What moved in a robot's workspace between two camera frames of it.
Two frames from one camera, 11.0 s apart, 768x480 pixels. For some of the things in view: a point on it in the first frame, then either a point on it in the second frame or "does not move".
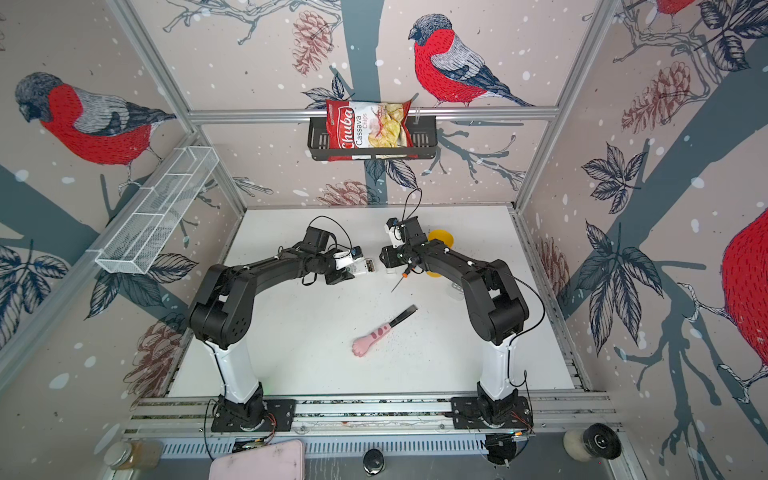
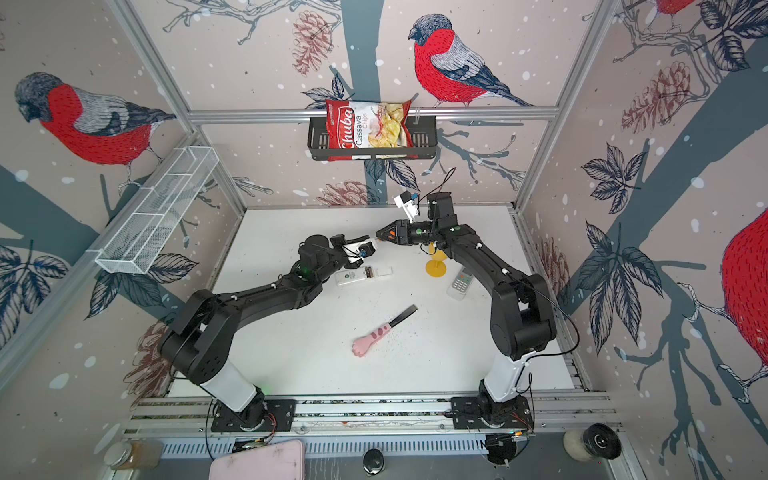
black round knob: (373, 461) does not move
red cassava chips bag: (357, 124) does not move
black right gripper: (388, 260) → (403, 234)
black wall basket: (425, 142) does not move
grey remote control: (456, 291) does not move
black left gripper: (338, 276) → (338, 240)
